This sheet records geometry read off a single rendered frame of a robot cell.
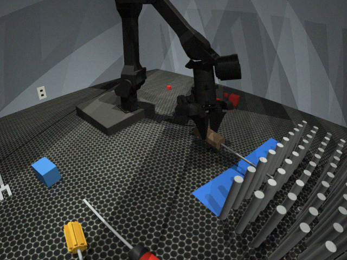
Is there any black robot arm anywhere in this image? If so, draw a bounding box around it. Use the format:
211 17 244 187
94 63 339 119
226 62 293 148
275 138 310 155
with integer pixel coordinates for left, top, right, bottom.
114 0 242 113

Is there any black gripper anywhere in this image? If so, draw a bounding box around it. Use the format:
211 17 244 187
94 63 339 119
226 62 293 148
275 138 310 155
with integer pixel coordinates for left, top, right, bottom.
175 81 234 140

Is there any brown-handled metal rod tool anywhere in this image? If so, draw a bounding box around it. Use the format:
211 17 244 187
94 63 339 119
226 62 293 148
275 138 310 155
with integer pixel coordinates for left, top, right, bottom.
194 126 274 179

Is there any blue tape strip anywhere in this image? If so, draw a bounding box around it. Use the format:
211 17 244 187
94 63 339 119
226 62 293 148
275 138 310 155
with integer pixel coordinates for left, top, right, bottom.
192 138 280 216

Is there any blue cube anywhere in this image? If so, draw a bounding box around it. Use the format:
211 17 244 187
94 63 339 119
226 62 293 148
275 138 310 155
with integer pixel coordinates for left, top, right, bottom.
32 157 61 188

